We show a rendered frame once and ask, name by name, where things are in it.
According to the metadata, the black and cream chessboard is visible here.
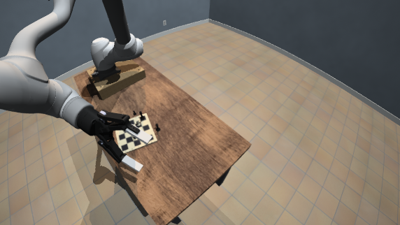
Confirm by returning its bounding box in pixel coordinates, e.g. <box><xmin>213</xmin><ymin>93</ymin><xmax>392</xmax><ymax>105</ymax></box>
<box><xmin>115</xmin><ymin>113</ymin><xmax>157</xmax><ymax>154</ymax></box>

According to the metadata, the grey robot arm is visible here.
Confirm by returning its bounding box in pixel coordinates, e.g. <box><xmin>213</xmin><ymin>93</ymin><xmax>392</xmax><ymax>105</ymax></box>
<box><xmin>0</xmin><ymin>0</ymin><xmax>143</xmax><ymax>129</ymax></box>

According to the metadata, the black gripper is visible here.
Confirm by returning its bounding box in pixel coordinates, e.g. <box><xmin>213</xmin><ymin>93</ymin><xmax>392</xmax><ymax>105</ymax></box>
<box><xmin>77</xmin><ymin>107</ymin><xmax>152</xmax><ymax>172</ymax></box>

